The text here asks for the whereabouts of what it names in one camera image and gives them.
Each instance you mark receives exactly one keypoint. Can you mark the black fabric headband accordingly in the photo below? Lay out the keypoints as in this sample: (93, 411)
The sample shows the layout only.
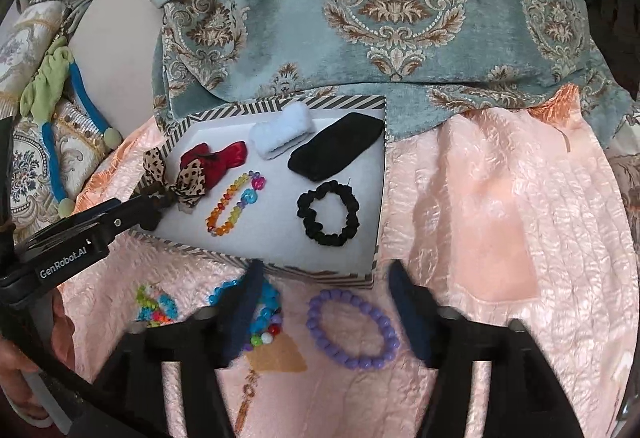
(335, 147)

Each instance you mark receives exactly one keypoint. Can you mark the person's left hand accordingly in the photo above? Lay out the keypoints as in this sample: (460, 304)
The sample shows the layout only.
(62, 323)

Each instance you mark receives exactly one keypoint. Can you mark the pink quilted fringed blanket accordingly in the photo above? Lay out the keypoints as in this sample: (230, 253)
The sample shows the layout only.
(475, 218)

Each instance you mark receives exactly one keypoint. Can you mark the black scrunchie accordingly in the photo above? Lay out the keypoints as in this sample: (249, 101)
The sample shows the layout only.
(305, 210)

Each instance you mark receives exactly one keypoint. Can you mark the light blue fluffy band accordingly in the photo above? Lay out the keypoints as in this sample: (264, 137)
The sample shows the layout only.
(280, 132)

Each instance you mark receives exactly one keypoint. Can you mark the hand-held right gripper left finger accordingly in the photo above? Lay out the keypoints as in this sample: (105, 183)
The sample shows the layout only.
(245, 313)

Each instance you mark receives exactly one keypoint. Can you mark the striped cardboard box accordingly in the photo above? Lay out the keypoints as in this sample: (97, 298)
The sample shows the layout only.
(350, 198)

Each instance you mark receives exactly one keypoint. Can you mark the floral embroidered pillow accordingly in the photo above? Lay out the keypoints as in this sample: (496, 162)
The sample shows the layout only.
(30, 162)

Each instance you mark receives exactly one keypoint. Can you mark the leopard print bow hair clip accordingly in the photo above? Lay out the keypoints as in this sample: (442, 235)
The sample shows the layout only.
(192, 180)

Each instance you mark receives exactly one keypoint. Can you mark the red bow hair clip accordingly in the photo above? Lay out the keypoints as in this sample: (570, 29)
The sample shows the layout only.
(225, 155)

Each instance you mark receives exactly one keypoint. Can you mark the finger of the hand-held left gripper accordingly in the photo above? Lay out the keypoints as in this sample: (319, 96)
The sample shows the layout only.
(137, 222)
(125, 207)

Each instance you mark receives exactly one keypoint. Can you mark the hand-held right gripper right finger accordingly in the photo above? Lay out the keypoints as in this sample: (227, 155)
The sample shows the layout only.
(410, 313)

